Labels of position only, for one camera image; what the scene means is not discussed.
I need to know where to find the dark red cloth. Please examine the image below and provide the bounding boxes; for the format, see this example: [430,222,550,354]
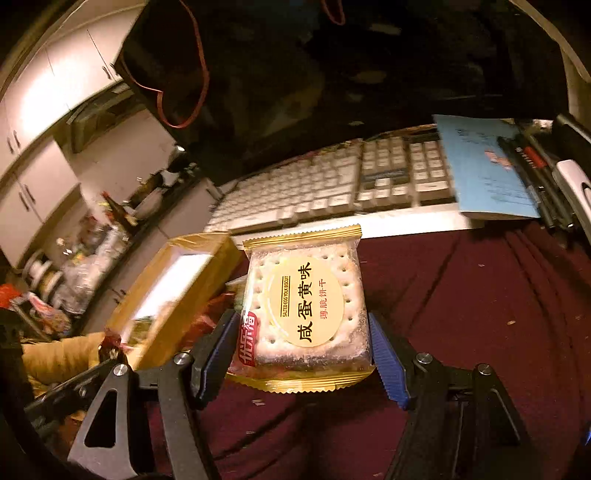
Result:
[148,220,591,480]

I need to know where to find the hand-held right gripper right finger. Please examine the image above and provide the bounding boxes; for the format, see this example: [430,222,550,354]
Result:
[367,312,536,480]

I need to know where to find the yellow cardboard box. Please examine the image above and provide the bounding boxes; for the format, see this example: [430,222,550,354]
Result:
[106,233,245,371]

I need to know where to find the white cabinet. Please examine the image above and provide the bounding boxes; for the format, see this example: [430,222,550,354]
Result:
[0,4,139,268]

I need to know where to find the black pen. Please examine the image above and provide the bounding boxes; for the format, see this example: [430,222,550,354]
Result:
[498,136,575,232]

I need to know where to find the white mouse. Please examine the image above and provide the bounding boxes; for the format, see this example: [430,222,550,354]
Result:
[553,159,591,222]

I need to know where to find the red snack wrapper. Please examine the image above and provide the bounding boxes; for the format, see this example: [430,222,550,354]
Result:
[178,290,245,354]

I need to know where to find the brown glass bottle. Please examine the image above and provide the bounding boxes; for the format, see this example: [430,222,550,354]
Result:
[102,191,140,236]

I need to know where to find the white keyboard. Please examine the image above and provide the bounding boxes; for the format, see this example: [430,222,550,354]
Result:
[204,134,455,234]

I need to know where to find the black bag with red cord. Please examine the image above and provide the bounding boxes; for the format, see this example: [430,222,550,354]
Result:
[114,0,352,185]

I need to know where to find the blue booklet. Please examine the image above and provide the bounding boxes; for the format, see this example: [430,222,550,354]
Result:
[433,114,542,221]

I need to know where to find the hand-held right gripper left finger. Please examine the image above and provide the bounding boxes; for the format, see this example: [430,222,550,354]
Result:
[68,308,241,480]

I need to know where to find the gold-edged biscuit packet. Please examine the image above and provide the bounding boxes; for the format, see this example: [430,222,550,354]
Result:
[225,224,377,393]

